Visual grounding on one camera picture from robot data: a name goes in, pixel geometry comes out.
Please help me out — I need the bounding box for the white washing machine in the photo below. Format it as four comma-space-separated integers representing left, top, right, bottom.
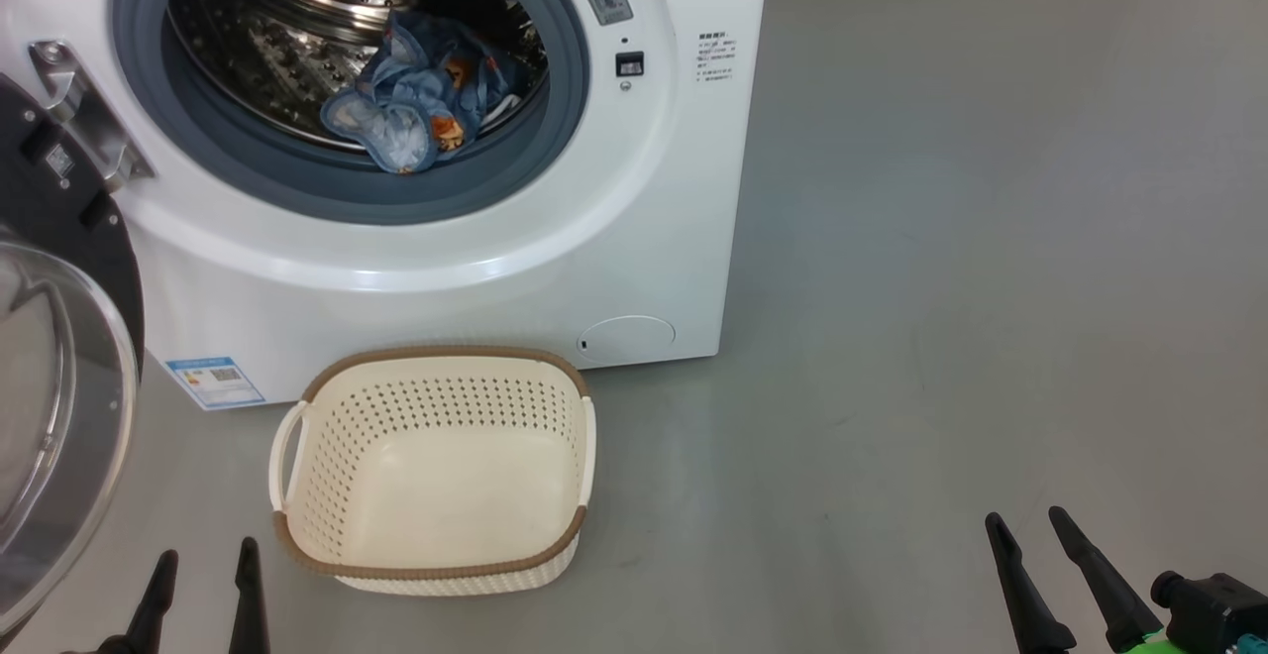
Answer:
0, 0, 772, 407

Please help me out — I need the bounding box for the round white filter cover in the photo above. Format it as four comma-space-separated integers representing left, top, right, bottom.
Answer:
578, 315, 677, 363

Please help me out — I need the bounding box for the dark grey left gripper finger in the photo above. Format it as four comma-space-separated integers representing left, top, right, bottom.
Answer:
99, 550, 179, 654
230, 537, 270, 654

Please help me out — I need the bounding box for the cream perforated laundry basket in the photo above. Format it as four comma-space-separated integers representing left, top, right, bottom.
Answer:
269, 345, 597, 598

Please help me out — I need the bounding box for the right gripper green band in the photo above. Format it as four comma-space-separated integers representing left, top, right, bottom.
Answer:
985, 506, 1180, 654

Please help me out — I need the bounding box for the blue cartoon print garment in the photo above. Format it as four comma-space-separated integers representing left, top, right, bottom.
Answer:
362, 10, 531, 152

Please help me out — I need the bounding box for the perforated steel drum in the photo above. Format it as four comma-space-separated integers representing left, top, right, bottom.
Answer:
166, 0, 549, 155

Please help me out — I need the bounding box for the metal door hinge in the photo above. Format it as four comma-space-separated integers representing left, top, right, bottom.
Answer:
30, 40, 155, 189

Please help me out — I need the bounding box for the grey rubber door gasket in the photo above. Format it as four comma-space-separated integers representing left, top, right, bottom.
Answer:
109, 0, 592, 227

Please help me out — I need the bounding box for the blue energy label sticker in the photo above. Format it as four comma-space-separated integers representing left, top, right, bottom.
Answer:
165, 357, 266, 411

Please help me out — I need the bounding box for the black round washing machine door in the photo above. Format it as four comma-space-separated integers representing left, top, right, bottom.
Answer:
0, 74, 147, 640

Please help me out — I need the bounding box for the printed warning text sticker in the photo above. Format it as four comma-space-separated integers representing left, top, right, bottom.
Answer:
696, 32, 737, 82

